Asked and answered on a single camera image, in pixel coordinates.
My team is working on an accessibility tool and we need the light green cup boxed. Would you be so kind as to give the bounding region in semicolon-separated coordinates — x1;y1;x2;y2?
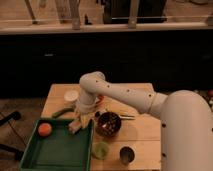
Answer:
92;142;109;160

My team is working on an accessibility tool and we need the black metal utensil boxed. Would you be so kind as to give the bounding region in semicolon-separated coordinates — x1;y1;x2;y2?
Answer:
119;115;135;120

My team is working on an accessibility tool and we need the dark round bowl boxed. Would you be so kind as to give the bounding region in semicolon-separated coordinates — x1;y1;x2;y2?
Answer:
96;112;122;137

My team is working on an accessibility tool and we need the black stand leg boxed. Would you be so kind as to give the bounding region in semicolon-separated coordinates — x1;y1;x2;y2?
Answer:
0;111;21;126

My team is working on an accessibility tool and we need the orange fruit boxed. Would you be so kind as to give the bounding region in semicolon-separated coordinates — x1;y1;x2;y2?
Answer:
38;123;52;137

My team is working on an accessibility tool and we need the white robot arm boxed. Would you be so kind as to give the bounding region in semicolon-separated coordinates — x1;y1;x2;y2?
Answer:
76;71;213;171

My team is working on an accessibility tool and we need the wooden folding table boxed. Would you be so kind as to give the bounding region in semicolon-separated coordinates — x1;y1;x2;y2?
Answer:
41;83;161;171

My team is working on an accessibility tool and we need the orange carrot toy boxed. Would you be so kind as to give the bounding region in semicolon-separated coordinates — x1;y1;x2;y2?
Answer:
97;95;104;103

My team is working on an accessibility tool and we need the metal cup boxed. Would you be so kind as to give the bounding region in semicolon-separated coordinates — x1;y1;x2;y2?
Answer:
119;146;135;165

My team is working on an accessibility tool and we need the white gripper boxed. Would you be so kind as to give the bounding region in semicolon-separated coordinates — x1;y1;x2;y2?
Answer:
68;103;95;134

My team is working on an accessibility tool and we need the green cucumber toy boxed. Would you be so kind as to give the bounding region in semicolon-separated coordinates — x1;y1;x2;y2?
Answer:
51;108;74;118

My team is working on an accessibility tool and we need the green plastic tray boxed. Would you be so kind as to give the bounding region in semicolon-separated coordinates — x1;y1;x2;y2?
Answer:
20;118;93;171

